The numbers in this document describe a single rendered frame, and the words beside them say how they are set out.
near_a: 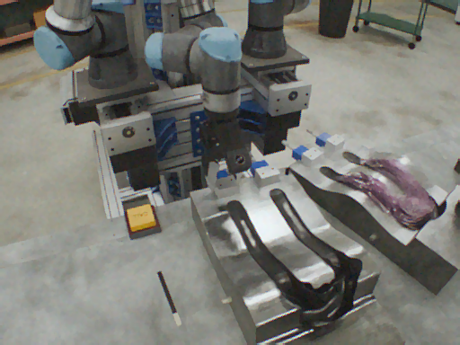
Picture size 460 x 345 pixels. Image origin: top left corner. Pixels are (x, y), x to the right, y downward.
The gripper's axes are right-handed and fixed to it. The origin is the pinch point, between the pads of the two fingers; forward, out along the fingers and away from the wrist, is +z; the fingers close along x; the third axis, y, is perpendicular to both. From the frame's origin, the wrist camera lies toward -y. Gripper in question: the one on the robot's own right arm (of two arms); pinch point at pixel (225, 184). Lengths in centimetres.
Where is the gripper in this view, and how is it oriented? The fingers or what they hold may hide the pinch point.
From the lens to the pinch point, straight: 79.6
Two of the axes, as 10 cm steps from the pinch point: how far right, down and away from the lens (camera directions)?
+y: -3.6, -6.1, 7.0
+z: 0.0, 7.5, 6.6
